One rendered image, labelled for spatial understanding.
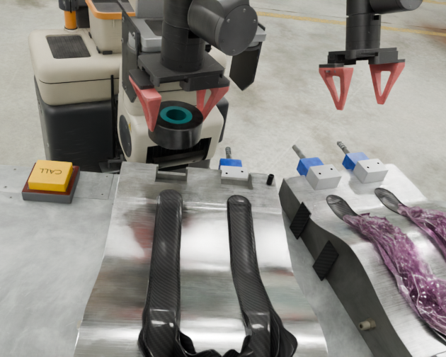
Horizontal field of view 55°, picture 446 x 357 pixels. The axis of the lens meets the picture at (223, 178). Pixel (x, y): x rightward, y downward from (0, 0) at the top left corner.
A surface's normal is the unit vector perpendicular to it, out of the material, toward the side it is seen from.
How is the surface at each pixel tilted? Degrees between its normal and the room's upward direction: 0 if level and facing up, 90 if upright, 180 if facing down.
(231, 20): 89
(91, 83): 90
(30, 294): 0
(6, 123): 0
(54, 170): 0
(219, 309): 24
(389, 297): 16
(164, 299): 28
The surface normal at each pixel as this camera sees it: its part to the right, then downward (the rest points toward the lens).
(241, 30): 0.62, 0.57
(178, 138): 0.13, 0.66
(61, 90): 0.43, 0.63
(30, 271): 0.15, -0.75
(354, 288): -0.93, 0.11
